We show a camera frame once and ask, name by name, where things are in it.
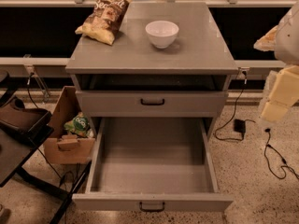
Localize metal railing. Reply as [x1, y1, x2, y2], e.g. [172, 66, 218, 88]
[0, 0, 297, 87]

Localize black cable on floor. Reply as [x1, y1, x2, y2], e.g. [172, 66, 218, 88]
[213, 69, 299, 182]

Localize grey drawer cabinet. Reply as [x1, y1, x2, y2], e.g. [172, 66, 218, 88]
[72, 2, 237, 133]

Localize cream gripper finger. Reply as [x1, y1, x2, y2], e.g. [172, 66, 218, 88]
[253, 26, 278, 51]

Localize white bowl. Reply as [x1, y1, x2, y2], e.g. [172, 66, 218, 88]
[145, 21, 179, 49]

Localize sea salt chips bag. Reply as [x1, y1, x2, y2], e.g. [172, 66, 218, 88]
[75, 0, 133, 45]

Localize black power adapter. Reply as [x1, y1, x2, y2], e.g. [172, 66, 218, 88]
[234, 119, 246, 133]

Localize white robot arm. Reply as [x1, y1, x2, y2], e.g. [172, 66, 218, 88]
[253, 3, 299, 124]

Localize black cable left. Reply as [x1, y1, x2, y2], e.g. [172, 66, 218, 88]
[25, 72, 76, 224]

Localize green snack bag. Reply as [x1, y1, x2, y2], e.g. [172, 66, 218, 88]
[64, 112, 93, 138]

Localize grey drawer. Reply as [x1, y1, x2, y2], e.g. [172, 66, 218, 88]
[76, 91, 227, 118]
[73, 118, 233, 212]

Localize cardboard box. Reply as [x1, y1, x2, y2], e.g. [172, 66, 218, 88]
[43, 86, 94, 164]

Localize grey top drawer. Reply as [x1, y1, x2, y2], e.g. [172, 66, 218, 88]
[76, 91, 227, 118]

